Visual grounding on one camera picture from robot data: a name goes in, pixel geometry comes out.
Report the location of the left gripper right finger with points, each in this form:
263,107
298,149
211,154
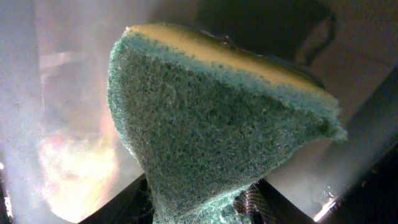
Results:
263,203

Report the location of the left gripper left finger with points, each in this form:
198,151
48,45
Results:
131,206

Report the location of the green yellow sponge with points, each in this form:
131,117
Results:
206,121

